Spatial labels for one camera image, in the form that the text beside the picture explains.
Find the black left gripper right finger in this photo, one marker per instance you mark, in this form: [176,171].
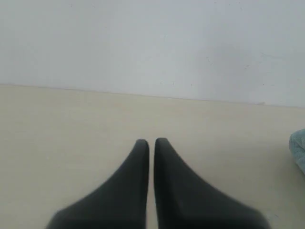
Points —
[185,201]

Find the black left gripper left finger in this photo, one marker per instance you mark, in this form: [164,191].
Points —
[119,203]

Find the light blue terry towel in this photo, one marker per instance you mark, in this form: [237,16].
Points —
[297,148]

